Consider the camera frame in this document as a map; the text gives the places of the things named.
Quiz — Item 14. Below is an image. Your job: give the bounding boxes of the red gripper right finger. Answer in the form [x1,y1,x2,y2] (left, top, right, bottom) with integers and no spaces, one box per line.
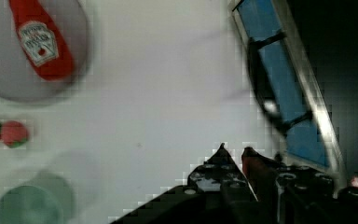
[241,147,282,224]

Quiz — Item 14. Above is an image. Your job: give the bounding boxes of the red ketchup bottle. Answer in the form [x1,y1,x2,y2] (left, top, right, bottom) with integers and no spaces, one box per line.
[8,0,75,81]

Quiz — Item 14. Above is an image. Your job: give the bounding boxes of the pink toy strawberry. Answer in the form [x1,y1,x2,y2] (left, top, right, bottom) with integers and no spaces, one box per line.
[1,120,29,148]

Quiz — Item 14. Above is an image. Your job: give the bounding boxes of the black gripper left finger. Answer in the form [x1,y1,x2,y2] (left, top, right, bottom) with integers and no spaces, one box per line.
[187,143,258,224]

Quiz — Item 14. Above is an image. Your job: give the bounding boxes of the grey round plate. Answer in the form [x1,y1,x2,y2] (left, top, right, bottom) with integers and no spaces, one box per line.
[0,0,90,103]

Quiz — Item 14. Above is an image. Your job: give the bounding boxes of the green mug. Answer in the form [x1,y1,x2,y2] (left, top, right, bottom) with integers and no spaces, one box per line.
[0,172,76,224]

